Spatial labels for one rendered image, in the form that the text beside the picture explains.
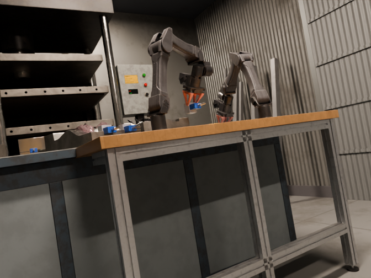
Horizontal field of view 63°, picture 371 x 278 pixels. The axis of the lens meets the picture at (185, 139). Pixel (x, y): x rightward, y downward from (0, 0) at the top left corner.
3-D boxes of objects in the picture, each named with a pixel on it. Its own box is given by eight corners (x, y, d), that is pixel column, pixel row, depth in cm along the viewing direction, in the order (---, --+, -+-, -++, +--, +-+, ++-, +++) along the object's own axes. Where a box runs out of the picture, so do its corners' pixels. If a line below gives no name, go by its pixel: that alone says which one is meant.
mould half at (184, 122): (191, 133, 163) (186, 108, 163) (145, 139, 150) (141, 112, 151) (155, 143, 207) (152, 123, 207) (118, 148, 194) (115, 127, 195)
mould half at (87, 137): (142, 139, 146) (138, 117, 146) (93, 144, 127) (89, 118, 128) (91, 151, 181) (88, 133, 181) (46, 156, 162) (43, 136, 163)
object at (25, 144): (66, 159, 207) (62, 134, 208) (21, 166, 194) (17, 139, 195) (58, 162, 251) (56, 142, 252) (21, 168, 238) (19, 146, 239)
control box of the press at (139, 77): (181, 242, 244) (153, 63, 251) (147, 253, 230) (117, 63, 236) (170, 237, 264) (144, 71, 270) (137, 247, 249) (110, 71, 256)
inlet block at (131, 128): (145, 131, 137) (143, 119, 137) (136, 132, 133) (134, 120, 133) (128, 135, 146) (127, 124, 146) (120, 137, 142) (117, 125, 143)
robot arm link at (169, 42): (191, 54, 158) (147, 30, 136) (205, 49, 153) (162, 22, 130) (191, 76, 156) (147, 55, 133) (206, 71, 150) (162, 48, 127)
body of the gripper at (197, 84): (181, 88, 155) (184, 74, 153) (196, 89, 162) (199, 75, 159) (190, 91, 150) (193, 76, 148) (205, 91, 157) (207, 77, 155)
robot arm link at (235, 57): (220, 88, 193) (231, 46, 170) (232, 87, 195) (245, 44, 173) (227, 101, 185) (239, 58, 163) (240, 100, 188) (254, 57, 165)
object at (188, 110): (210, 108, 152) (207, 97, 152) (202, 108, 149) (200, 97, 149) (192, 113, 162) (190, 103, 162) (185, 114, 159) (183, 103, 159)
